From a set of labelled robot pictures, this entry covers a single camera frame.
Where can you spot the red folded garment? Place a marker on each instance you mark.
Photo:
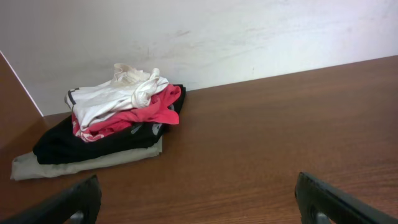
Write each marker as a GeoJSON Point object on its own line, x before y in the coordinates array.
{"type": "Point", "coordinates": [160, 110]}

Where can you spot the grey folded garment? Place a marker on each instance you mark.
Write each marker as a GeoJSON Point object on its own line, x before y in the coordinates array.
{"type": "Point", "coordinates": [26, 166]}

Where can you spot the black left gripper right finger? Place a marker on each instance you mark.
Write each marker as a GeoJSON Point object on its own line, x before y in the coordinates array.
{"type": "Point", "coordinates": [320, 202]}

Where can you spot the white folded garment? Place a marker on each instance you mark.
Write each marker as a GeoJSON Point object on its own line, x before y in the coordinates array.
{"type": "Point", "coordinates": [129, 88]}

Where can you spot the black folded garment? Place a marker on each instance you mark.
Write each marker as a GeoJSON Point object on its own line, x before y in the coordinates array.
{"type": "Point", "coordinates": [60, 146]}

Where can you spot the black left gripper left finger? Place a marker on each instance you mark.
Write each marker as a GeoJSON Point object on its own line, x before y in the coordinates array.
{"type": "Point", "coordinates": [79, 203]}

